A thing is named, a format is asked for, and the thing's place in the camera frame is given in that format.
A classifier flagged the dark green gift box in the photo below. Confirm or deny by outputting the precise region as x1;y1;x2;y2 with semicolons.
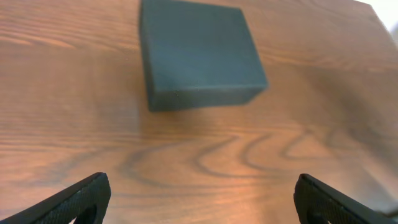
139;0;268;111

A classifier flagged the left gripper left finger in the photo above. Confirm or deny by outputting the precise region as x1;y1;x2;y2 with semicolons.
1;172;111;224

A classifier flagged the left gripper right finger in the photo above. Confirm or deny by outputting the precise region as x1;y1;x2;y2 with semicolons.
294;174;397;224

